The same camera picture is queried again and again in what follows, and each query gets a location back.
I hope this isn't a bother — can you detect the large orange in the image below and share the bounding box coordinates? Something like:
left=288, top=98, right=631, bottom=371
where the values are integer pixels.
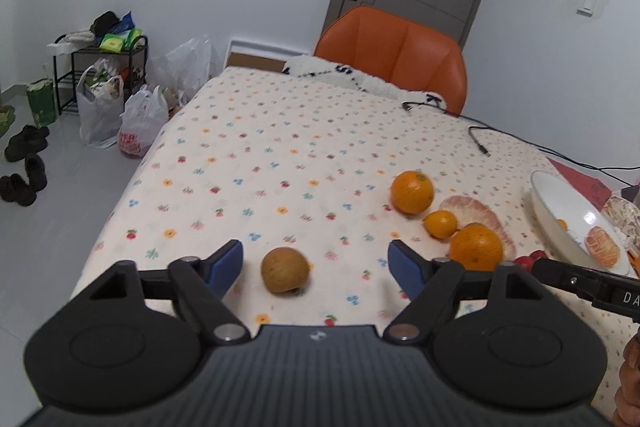
left=448, top=223, right=504, bottom=272
left=390, top=170, right=435, bottom=216

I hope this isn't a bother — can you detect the brown round pear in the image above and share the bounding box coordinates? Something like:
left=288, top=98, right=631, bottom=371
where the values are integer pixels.
left=260, top=247, right=310, bottom=294

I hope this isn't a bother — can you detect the person right hand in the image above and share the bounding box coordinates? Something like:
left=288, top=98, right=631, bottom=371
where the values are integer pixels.
left=612, top=334, right=640, bottom=427

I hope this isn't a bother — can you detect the peeled orange segment in plate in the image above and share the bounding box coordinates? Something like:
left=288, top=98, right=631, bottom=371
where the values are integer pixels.
left=585, top=227, right=620, bottom=269

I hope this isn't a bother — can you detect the small mandarin orange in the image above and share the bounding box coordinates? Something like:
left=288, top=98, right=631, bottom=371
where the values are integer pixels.
left=423, top=210, right=458, bottom=241

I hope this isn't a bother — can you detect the floral tissue pack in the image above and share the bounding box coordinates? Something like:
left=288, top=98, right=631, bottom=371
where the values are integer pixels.
left=602, top=195, right=640, bottom=258

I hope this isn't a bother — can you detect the small kumquat in plate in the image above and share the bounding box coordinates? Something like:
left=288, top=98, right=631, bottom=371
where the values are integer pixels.
left=556, top=219, right=568, bottom=231

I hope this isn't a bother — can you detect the white ceramic plate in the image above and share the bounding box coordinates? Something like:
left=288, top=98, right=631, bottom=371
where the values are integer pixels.
left=530, top=170, right=632, bottom=277

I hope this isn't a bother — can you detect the red cherry fruit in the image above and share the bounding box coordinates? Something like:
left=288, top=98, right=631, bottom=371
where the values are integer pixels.
left=514, top=249, right=548, bottom=272

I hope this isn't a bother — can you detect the red paper mat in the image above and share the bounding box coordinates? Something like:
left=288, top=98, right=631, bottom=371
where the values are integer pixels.
left=548, top=158, right=612, bottom=210

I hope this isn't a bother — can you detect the floral tablecloth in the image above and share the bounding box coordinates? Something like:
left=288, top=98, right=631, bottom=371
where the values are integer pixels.
left=69, top=66, right=640, bottom=408

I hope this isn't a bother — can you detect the white red plastic bag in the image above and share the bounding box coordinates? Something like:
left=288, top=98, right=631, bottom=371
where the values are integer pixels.
left=117, top=86, right=169, bottom=157

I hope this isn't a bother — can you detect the white plastic bag left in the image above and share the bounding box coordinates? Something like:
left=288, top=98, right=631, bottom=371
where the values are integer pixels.
left=76, top=58, right=125, bottom=148

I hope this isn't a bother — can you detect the translucent plastic bag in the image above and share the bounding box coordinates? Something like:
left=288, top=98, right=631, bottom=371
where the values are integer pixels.
left=145, top=35, right=212, bottom=105

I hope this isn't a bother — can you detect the black shoes pile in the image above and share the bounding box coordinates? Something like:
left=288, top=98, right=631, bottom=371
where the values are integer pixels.
left=1, top=124, right=50, bottom=207

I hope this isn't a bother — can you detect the black metal shelf rack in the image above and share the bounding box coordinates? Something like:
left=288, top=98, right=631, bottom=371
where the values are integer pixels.
left=47, top=30, right=149, bottom=116

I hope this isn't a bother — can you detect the white fluffy cushion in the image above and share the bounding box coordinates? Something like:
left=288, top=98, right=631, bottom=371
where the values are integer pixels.
left=282, top=55, right=447, bottom=110

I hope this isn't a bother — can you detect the green box on floor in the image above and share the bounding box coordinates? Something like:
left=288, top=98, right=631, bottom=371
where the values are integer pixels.
left=26, top=78, right=56, bottom=128

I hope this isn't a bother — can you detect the orange leather chair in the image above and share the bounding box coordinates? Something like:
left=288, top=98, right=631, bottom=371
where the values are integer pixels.
left=314, top=6, right=468, bottom=115

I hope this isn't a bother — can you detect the black usb cable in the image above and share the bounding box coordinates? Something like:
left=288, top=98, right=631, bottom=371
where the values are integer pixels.
left=400, top=100, right=640, bottom=188

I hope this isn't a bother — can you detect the white wall switch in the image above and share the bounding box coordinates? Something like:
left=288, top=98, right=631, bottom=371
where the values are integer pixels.
left=576, top=0, right=598, bottom=17

